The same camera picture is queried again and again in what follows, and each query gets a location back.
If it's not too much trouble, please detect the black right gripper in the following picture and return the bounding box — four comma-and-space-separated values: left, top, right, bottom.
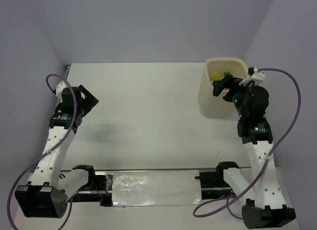
213, 73, 257, 117

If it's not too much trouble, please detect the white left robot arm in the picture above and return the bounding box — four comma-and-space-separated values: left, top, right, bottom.
14, 82, 99, 218

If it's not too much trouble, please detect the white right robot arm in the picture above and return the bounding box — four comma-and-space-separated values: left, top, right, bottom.
212, 75, 296, 229

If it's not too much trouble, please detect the beige plastic bin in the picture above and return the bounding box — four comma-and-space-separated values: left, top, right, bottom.
198, 57, 248, 118

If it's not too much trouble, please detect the silver foil sheet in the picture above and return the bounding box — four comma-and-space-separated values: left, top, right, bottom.
112, 170, 202, 207

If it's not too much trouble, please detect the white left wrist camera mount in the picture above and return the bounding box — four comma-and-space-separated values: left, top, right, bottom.
55, 81, 68, 100

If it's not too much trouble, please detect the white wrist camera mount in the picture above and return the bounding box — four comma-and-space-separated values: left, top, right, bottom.
239, 66, 265, 86
55, 81, 68, 100

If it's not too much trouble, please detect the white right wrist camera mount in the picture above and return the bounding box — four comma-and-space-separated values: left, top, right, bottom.
239, 66, 265, 86

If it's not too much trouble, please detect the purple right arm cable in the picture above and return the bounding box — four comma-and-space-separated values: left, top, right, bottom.
192, 68, 303, 220

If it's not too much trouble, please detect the metal rail with electronics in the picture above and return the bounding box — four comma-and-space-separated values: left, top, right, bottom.
59, 167, 245, 206

